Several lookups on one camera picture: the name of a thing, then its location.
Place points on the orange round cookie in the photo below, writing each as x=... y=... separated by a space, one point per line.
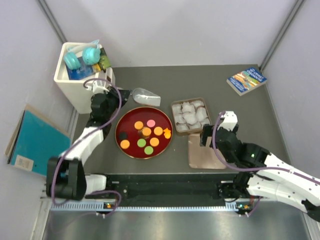
x=158 y=131
x=154 y=141
x=125 y=144
x=138 y=125
x=146 y=131

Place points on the colourful paperback book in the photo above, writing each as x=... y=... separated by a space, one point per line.
x=246 y=81

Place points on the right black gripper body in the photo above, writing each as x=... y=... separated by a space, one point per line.
x=227 y=158

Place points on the teal headphones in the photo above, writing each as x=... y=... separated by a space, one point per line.
x=90 y=55

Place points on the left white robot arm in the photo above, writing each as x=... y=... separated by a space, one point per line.
x=65 y=175

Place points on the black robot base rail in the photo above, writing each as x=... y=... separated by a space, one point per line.
x=173 y=190

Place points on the pink round cookie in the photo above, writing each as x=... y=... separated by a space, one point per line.
x=151 y=123

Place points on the round red lacquer tray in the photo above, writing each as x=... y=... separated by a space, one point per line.
x=126 y=124

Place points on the green card in box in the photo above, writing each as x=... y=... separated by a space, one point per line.
x=103 y=63

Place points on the black sandwich cookie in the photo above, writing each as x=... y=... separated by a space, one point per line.
x=122 y=136

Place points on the square gold cookie tin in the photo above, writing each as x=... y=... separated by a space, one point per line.
x=190 y=115

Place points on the white storage drawer box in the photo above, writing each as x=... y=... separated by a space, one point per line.
x=74 y=90

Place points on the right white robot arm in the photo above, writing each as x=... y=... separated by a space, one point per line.
x=260 y=174

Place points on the gold tin lid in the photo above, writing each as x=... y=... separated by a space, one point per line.
x=202 y=157

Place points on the green round cookie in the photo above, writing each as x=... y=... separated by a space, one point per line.
x=148 y=150
x=141 y=143

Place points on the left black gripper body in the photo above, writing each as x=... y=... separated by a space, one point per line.
x=113 y=100

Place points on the teal folder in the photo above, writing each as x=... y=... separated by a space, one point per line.
x=35 y=139

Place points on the orange fish-shaped cookie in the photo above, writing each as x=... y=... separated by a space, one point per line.
x=167 y=133

